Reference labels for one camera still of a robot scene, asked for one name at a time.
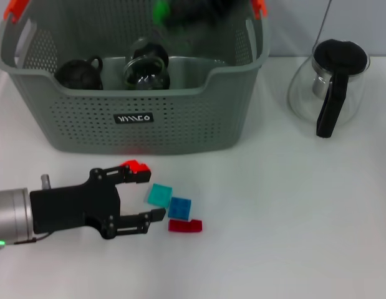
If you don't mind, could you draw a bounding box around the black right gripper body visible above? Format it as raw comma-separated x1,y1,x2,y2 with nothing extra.
192,0,244,28

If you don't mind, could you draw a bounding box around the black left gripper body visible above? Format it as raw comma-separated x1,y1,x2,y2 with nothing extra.
29,169,122,240

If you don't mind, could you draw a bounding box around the bright orange-red toy brick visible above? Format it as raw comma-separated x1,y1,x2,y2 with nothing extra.
120,159,143,174

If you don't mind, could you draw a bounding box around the green toy brick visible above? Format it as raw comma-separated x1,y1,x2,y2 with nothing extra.
153,0,172,25

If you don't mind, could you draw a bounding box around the glass teacup with black sleeve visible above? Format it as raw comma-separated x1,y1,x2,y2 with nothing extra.
129,38,169,63
122,57,171,92

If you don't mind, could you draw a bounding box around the grey-green perforated plastic storage bin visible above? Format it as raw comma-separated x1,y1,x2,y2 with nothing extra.
0,0,271,156

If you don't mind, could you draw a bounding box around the teal square toy plate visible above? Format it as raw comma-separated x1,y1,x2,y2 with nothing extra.
145,183,174,208

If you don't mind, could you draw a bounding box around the blue square toy brick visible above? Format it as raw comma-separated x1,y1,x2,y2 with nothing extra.
167,196,193,219

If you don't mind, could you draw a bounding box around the dark red long toy brick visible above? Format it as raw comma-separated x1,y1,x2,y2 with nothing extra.
168,219,203,234

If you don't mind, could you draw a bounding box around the black clay teapot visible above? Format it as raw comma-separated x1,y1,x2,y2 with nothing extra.
54,55,104,91

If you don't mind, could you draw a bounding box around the left arm connector cable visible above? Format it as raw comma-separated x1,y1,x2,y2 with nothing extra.
14,232,47,246

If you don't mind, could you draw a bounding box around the glass teapot with black handle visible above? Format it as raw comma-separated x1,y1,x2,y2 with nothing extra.
286,39,371,138

